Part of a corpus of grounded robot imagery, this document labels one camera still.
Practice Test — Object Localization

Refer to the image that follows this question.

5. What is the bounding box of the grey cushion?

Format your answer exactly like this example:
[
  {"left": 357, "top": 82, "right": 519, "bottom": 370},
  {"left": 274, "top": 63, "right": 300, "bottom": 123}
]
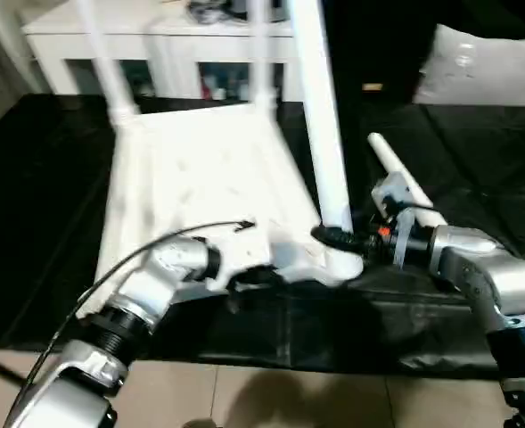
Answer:
[{"left": 414, "top": 22, "right": 525, "bottom": 108}]

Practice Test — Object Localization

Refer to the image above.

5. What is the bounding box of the white plastic table leg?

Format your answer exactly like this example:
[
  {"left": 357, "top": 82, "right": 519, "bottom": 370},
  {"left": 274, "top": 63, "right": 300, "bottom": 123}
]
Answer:
[
  {"left": 284, "top": 0, "right": 354, "bottom": 235},
  {"left": 75, "top": 0, "right": 143, "bottom": 126},
  {"left": 366, "top": 132, "right": 448, "bottom": 228},
  {"left": 247, "top": 0, "right": 279, "bottom": 112}
]

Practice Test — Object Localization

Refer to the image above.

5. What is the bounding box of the black cabinet with yellow label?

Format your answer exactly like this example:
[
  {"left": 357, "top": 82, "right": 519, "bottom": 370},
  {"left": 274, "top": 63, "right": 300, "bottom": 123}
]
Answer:
[{"left": 324, "top": 0, "right": 450, "bottom": 106}]

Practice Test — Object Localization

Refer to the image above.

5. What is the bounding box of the black table mat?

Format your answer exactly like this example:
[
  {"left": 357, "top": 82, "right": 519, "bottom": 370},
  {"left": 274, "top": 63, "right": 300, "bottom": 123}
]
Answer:
[{"left": 0, "top": 94, "right": 525, "bottom": 371}]

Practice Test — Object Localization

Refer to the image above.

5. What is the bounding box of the white glass-door cabinet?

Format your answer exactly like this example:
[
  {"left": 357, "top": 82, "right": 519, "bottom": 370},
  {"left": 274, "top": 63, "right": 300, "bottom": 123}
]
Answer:
[{"left": 21, "top": 0, "right": 303, "bottom": 101}]

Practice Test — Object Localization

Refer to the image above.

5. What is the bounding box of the white plastic table top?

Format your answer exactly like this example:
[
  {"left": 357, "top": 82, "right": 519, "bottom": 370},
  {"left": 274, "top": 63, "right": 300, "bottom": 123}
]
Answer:
[{"left": 75, "top": 103, "right": 365, "bottom": 313}]

